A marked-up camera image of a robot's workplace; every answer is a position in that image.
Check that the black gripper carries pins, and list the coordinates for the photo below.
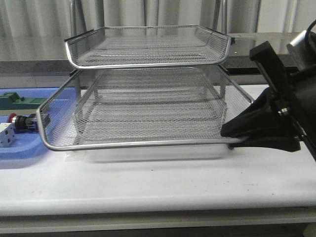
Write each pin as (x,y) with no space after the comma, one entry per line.
(257,126)

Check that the silver mesh tray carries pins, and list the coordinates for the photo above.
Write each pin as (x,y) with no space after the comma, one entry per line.
(146,85)
(128,122)
(148,46)

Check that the red emergency push button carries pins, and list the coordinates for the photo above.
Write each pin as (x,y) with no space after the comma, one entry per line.
(24,123)

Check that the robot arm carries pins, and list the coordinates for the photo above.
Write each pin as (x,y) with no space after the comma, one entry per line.
(284,114)

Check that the blue plastic tray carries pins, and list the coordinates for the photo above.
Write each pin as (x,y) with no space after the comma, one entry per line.
(22,148)

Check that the dark stone counter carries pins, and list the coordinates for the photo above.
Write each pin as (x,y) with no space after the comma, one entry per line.
(28,55)

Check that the white circuit breaker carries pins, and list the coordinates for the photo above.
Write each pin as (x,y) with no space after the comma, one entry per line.
(7,135)

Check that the green electrical block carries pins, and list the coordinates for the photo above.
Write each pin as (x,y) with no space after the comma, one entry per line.
(12,101)

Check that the silver rack frame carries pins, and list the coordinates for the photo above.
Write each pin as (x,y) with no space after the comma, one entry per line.
(220,13)

